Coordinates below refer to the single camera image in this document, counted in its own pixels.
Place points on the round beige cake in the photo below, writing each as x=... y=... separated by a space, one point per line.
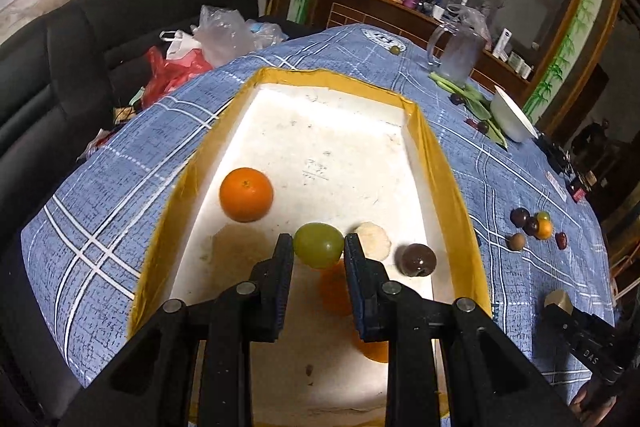
x=374 y=241

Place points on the black red round jar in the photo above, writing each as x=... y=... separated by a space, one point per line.
x=577 y=191

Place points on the orange tangerine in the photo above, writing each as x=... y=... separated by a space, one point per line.
x=544 y=230
x=246 y=195
x=333 y=290
x=376 y=352

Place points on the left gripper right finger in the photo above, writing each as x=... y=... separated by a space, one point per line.
x=489 y=382

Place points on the black charger device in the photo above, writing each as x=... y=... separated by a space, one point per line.
x=558 y=159

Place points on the small dark grape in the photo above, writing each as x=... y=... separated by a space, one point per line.
x=456 y=99
x=483 y=127

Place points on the blue plaid tablecloth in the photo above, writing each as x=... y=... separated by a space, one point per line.
x=83 y=250

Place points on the wooden cabinet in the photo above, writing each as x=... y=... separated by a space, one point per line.
x=489 y=71

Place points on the dark plum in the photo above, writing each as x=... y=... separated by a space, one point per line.
x=519 y=217
x=416 y=260
x=531 y=226

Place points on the black sofa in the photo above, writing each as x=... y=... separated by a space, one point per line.
x=62 y=76

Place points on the white box on cabinet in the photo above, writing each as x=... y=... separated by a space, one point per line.
x=499 y=50

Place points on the clear plastic bag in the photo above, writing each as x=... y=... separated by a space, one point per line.
x=225 y=35

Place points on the brown longan fruit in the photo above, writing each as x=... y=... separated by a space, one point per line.
x=516 y=242

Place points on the green leafy vegetable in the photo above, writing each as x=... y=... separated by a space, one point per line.
x=476 y=104

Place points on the green grape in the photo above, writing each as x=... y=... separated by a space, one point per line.
x=543 y=215
x=318 y=245

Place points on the clear glass pitcher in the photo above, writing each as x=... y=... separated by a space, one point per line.
x=459 y=55

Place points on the white bowl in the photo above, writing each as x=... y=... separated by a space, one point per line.
x=510 y=118

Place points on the person's right hand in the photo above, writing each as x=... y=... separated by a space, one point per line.
x=622 y=410

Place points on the white cake cube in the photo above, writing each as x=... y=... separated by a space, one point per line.
x=561 y=299

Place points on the yellow rimmed white tray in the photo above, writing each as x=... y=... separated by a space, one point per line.
x=339 y=151

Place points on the white paper card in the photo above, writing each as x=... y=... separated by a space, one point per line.
x=556 y=186

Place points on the small red fruit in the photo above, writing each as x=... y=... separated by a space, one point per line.
x=471 y=123

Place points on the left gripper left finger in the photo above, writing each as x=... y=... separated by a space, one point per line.
x=192 y=355

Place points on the red plastic bag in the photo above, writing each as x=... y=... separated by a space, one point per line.
x=169 y=75

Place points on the red jujube date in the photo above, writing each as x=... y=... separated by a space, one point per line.
x=561 y=240

